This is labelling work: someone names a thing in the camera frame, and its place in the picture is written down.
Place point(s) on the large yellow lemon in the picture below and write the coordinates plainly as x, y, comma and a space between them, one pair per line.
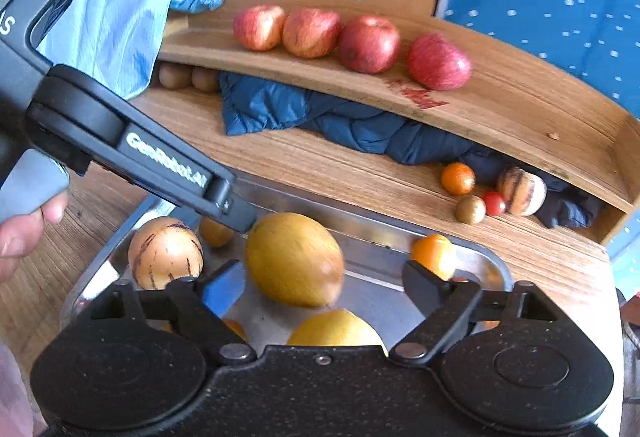
337, 327

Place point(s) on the yellow pear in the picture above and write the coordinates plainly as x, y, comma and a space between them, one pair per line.
233, 325

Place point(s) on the striped pepino melon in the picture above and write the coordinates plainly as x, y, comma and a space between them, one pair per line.
523, 192
162, 250

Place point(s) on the olive green mango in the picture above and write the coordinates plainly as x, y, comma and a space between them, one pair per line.
294, 260

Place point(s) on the leftmost red apple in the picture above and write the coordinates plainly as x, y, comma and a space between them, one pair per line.
259, 28

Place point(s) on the person's left hand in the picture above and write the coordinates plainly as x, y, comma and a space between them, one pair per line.
19, 237

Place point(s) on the dark navy cloth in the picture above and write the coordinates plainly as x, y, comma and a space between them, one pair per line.
252, 104

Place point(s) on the red cherry tomato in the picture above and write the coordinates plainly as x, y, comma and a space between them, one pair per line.
494, 203

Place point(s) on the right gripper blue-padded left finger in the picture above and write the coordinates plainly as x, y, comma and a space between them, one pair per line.
199, 305

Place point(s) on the small tan round fruit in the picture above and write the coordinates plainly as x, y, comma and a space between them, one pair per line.
471, 210

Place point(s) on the steel rectangular tray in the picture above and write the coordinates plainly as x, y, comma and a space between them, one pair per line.
375, 247

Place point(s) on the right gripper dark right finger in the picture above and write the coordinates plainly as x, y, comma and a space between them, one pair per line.
447, 307

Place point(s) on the small brown round fruit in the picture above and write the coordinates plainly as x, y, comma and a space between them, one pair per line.
215, 234

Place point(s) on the red apple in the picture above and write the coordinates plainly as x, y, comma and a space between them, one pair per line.
437, 64
259, 28
310, 33
369, 44

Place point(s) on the rightmost red apple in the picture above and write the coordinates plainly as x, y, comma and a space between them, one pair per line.
437, 64

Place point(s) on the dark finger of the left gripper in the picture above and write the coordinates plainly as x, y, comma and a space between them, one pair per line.
237, 214

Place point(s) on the small orange tangerine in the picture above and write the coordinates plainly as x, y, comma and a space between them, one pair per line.
434, 252

